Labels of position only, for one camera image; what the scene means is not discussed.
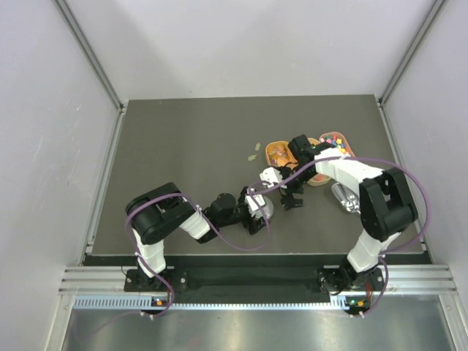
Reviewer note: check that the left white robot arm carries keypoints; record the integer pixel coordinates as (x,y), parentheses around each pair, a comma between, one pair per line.
(156,214)

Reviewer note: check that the black base crossbar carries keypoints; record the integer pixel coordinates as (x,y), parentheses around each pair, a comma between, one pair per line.
(194,278)

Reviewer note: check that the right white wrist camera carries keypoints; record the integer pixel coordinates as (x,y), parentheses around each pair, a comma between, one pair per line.
(270,177)

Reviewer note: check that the aluminium frame post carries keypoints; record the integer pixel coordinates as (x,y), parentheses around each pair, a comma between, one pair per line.
(80,37)
(421,33)

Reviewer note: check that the silver metal scoop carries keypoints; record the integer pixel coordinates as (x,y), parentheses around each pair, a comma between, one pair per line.
(348,199)

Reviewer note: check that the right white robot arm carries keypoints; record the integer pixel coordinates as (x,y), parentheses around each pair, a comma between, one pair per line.
(385,201)

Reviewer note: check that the orange tray yellow gummies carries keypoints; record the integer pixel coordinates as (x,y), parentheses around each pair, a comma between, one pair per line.
(278,154)

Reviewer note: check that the clear round jar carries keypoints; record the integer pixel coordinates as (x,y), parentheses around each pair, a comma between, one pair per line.
(268,207)

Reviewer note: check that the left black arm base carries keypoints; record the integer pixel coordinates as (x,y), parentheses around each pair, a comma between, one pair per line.
(146,279)

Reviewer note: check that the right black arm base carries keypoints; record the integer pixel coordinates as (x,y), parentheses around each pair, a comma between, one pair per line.
(345,279)

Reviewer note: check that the left aluminium frame post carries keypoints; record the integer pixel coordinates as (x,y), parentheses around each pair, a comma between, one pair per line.
(80,37)

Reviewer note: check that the aluminium front rail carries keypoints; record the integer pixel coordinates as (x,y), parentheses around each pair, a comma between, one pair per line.
(396,279)

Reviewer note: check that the right aluminium frame post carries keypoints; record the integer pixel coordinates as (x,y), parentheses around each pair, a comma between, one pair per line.
(421,33)

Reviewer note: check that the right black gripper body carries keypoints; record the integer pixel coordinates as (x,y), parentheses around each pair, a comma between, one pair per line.
(294,186)

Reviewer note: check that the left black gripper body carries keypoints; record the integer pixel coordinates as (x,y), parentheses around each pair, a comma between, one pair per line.
(252,222)

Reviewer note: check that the pink tray colourful candies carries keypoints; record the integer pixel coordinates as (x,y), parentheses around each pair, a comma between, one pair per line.
(338,140)

